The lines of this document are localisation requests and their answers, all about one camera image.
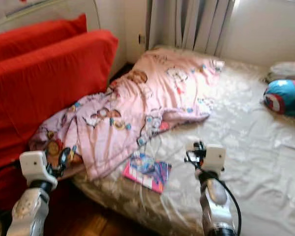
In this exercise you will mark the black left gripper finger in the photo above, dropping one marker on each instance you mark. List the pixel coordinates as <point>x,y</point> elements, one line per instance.
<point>65,155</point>

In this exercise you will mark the colourful picture book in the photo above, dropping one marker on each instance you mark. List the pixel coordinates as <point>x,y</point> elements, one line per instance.
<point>147,172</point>

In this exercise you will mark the pink cartoon print quilt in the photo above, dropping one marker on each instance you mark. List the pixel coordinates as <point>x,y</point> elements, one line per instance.
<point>147,93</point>

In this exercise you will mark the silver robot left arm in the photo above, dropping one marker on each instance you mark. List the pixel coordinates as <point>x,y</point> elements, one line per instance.
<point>29,211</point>

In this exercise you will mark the bed with beige floral sheet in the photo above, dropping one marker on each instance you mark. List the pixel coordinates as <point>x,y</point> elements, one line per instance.
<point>241,147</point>

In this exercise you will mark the large red cushion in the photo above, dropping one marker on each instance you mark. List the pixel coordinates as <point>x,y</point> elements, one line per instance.
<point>49,93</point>

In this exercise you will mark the red white blue shield bolster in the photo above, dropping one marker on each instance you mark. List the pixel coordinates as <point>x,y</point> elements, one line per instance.
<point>285,97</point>

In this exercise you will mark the small red cushion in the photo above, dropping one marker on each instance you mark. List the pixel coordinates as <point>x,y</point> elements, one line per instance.
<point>34,37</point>

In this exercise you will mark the grey pillow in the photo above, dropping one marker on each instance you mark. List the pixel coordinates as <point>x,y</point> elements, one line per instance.
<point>287,70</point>

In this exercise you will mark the beige curved headboard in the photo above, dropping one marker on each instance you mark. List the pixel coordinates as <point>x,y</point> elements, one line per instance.
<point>49,10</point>

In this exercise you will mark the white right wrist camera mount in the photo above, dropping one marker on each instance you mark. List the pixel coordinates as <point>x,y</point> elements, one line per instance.
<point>215,157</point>

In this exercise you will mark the wall socket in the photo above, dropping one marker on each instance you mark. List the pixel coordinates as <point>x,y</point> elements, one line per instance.
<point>141,38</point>

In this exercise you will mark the grey curtain beside wall socket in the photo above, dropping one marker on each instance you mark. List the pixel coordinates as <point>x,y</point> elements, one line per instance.
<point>191,24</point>

